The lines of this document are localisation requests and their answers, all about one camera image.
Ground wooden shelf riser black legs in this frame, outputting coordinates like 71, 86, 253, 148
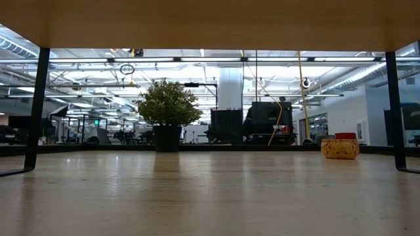
0, 0, 420, 178

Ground yellow woven basket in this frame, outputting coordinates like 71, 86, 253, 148
320, 138, 360, 161

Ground black boom stand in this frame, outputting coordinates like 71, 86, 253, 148
183, 81, 219, 111

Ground green potted plant black pot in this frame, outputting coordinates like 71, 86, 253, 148
133, 77, 204, 153

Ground black display screen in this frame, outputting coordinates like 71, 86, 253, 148
251, 100, 293, 145

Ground long ceiling light strip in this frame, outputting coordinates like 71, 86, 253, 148
0, 56, 420, 64

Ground grey tent cover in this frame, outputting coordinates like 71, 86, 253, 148
83, 127, 111, 145

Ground black white photo softbox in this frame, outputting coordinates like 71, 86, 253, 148
49, 104, 70, 119

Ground small black monitor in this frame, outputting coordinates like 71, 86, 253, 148
8, 115, 33, 129

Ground dark room divider panel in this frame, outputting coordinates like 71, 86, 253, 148
383, 101, 420, 148

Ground thin yellow hanging cable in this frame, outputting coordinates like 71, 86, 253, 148
244, 62, 284, 146

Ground thick yellow power cable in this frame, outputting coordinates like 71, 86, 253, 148
297, 50, 316, 146

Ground black hanging ring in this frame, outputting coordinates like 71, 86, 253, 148
119, 63, 136, 75

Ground black aluminium rig frame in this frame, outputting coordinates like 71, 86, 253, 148
0, 143, 420, 157

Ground silver air duct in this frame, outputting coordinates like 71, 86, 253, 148
320, 60, 388, 96
0, 35, 39, 58

